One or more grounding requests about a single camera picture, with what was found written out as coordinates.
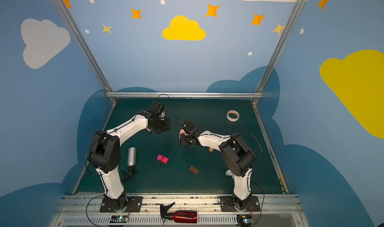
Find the aluminium frame rail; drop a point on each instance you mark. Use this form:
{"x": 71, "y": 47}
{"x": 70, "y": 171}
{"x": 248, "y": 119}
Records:
{"x": 184, "y": 95}

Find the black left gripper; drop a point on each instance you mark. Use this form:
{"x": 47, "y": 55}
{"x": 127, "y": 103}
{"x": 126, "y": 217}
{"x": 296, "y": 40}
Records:
{"x": 162, "y": 125}

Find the light blue mug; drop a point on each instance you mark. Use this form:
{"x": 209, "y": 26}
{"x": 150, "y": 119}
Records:
{"x": 229, "y": 173}

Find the aluminium corner post left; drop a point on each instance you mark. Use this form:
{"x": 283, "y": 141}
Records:
{"x": 76, "y": 32}

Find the white tape roll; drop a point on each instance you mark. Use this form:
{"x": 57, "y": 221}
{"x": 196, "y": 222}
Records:
{"x": 233, "y": 115}

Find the left controller board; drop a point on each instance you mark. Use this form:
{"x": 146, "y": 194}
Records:
{"x": 119, "y": 219}

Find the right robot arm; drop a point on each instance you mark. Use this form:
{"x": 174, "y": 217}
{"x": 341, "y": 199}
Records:
{"x": 237, "y": 155}

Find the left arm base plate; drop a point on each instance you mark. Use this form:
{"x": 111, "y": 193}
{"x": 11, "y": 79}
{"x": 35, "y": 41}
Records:
{"x": 135, "y": 203}

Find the aluminium corner post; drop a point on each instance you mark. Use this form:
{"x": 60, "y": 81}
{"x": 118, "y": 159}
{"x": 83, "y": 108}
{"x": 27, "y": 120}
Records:
{"x": 290, "y": 23}
{"x": 76, "y": 32}

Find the right controller board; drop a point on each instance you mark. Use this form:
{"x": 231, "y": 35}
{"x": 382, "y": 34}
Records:
{"x": 244, "y": 220}

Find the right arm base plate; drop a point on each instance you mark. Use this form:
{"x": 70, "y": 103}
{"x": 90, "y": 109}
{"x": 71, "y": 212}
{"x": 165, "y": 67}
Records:
{"x": 226, "y": 203}

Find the controller board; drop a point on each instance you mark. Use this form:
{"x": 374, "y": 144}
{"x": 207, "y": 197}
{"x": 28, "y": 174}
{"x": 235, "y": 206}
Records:
{"x": 244, "y": 220}
{"x": 119, "y": 219}

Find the dark pink cube block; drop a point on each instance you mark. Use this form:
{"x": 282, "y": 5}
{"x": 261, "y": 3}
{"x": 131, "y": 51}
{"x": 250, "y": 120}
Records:
{"x": 165, "y": 160}

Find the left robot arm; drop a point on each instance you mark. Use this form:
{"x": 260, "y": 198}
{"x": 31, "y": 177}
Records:
{"x": 105, "y": 155}

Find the silver metal can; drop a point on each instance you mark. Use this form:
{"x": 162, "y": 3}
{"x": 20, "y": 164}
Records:
{"x": 132, "y": 157}

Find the brown wood block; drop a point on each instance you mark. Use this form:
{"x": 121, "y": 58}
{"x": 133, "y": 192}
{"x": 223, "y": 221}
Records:
{"x": 194, "y": 170}

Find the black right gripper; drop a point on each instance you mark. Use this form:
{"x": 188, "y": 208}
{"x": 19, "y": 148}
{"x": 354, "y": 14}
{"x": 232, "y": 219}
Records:
{"x": 184, "y": 137}

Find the red spray bottle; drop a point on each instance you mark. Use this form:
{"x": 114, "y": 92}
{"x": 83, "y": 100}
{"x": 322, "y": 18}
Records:
{"x": 184, "y": 217}

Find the black spray nozzle on table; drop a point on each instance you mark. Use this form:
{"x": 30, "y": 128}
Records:
{"x": 128, "y": 175}

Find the aluminium corner post right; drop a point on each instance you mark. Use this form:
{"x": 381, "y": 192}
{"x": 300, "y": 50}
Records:
{"x": 290, "y": 23}

